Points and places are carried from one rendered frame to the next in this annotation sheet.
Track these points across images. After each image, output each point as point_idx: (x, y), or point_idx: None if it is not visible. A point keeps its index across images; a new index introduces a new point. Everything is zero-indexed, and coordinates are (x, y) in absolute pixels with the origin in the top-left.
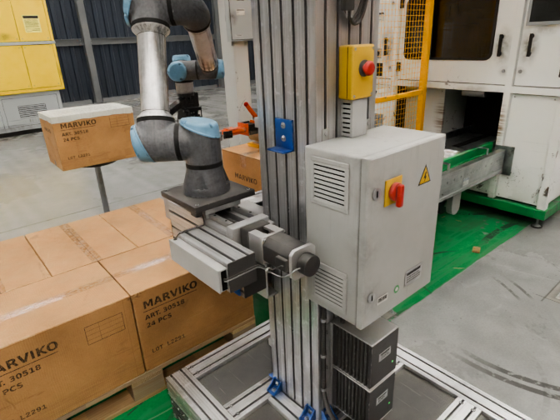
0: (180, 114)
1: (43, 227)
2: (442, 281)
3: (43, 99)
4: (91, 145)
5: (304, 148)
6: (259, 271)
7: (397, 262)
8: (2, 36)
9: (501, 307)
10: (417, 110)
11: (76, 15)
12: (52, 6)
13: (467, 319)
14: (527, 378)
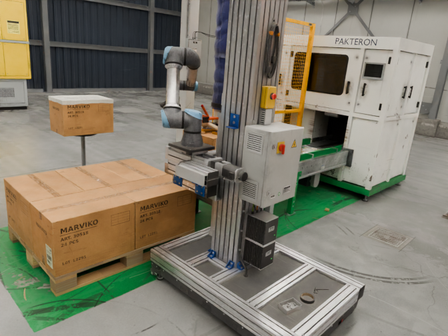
0: None
1: None
2: (305, 223)
3: (13, 85)
4: (84, 121)
5: (243, 127)
6: (214, 185)
7: (280, 181)
8: None
9: (336, 238)
10: (297, 121)
11: (40, 22)
12: None
13: (316, 242)
14: (345, 268)
